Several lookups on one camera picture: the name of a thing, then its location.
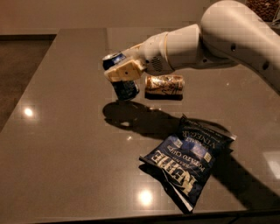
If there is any blue pepsi can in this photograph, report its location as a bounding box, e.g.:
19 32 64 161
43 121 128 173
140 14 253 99
101 52 140 102

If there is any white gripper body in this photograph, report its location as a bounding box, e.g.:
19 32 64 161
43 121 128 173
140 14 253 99
141 32 173 75

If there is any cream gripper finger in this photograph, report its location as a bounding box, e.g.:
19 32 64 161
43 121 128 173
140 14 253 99
122 43 144 59
104 57 146 82

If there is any blue kettle chips bag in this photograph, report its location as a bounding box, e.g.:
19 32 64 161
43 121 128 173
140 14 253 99
139 115 236 214

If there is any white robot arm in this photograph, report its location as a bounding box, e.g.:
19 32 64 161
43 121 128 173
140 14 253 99
104 0 280 93

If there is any jar of brown nuts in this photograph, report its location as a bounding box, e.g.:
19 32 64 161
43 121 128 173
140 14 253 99
246 0 280 22

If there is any gold soda can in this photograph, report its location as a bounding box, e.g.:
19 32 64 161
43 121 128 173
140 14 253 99
145 74 185 95

